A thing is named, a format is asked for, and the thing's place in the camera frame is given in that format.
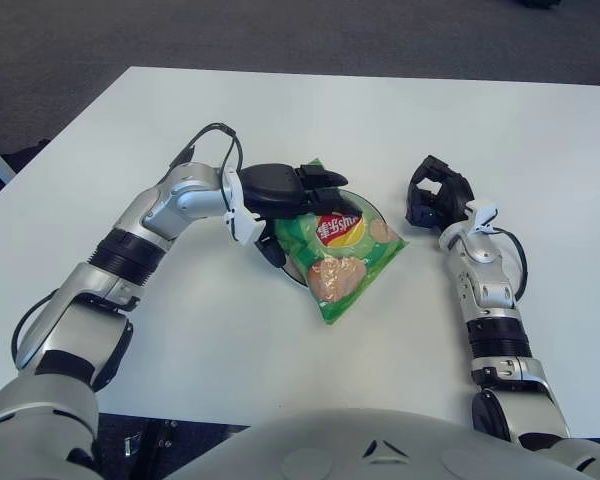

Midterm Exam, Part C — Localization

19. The green chips snack bag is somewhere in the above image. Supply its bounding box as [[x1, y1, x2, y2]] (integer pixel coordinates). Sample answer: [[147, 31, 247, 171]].
[[272, 157, 411, 326]]

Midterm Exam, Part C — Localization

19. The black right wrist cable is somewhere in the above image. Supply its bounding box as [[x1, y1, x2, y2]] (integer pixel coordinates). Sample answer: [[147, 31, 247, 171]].
[[494, 227, 529, 301]]

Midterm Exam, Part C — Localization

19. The black left elbow cable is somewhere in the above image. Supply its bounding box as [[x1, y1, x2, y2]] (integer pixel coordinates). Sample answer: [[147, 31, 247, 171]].
[[10, 292, 56, 371]]

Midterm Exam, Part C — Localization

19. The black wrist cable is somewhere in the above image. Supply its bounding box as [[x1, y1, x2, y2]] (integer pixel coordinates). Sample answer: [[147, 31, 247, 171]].
[[494, 227, 529, 301], [169, 122, 244, 246]]

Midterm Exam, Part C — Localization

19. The grey robot torso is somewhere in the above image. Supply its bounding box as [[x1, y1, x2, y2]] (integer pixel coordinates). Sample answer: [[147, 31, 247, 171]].
[[164, 407, 600, 480]]

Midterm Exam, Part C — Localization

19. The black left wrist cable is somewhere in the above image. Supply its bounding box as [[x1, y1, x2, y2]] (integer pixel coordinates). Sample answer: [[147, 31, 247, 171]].
[[169, 122, 244, 246]]

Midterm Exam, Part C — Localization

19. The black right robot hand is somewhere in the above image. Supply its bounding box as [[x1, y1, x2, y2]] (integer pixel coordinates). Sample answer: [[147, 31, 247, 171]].
[[404, 154, 476, 229]]

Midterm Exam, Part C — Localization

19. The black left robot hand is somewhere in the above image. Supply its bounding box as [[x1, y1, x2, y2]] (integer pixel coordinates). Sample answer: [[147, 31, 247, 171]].
[[237, 160, 364, 269]]

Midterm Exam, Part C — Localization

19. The white plate with black rim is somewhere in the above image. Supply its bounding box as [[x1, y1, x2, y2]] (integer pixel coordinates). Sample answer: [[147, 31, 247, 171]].
[[278, 188, 387, 290]]

